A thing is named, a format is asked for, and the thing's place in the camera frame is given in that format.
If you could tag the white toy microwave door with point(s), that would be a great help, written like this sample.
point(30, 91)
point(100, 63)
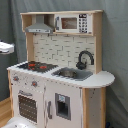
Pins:
point(73, 23)

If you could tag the toy oven door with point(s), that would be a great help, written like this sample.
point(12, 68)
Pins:
point(28, 104)

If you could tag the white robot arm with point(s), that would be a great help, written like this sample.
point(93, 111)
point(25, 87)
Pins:
point(6, 48)

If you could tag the wooden toy kitchen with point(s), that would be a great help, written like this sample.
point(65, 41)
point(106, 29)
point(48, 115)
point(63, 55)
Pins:
point(87, 97)

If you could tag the grey toy sink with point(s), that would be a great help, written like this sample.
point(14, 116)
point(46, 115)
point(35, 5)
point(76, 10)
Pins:
point(73, 74)

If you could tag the black toy faucet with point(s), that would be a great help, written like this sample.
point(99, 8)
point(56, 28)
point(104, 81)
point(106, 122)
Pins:
point(82, 64)

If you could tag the black toy stovetop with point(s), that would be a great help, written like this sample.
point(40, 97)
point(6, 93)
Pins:
point(37, 66)

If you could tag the right oven knob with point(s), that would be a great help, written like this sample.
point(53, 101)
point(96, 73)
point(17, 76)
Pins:
point(34, 83)

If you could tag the oven knob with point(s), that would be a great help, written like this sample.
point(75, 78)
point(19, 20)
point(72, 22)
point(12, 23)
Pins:
point(16, 78)
point(34, 83)

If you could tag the grey ice dispenser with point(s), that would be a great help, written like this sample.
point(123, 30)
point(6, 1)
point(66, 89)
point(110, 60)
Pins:
point(62, 103)

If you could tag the grey range hood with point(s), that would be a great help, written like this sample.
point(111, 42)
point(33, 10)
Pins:
point(39, 26)

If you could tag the left oven knob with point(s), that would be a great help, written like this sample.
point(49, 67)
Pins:
point(16, 78)

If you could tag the grey fridge door handle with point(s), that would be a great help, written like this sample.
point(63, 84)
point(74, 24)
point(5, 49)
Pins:
point(49, 110)

